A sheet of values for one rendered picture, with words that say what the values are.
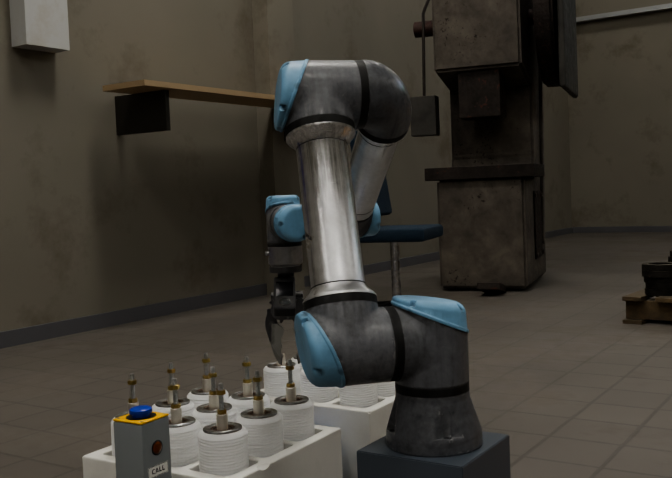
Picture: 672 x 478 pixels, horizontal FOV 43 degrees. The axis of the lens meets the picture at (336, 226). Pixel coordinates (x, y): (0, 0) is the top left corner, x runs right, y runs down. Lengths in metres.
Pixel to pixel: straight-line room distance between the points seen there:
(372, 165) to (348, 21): 5.57
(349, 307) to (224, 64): 4.57
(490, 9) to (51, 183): 2.98
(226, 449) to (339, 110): 0.69
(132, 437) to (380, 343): 0.52
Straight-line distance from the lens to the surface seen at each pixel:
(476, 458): 1.31
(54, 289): 4.69
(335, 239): 1.30
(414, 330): 1.28
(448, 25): 5.84
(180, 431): 1.73
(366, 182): 1.60
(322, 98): 1.37
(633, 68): 11.94
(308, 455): 1.82
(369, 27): 7.37
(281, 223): 1.69
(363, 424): 2.06
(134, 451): 1.57
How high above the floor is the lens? 0.70
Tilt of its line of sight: 2 degrees down
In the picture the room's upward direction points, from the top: 2 degrees counter-clockwise
